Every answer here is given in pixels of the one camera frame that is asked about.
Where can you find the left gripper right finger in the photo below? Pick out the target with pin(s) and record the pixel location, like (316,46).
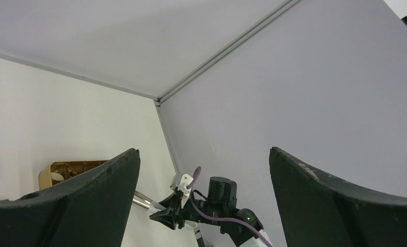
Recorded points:
(319,209)

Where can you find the gold chocolate box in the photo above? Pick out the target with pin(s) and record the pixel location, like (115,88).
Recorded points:
(58,172)

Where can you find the metal serving tongs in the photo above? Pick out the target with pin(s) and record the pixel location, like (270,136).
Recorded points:
(152,207)

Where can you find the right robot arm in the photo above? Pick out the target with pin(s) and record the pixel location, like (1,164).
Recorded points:
(218,208)

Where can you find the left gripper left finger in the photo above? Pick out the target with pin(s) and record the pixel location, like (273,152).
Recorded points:
(91,209)

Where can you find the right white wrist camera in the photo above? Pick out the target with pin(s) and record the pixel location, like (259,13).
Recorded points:
(182,182)

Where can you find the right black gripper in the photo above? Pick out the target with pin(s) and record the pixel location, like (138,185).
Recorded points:
(186,217)

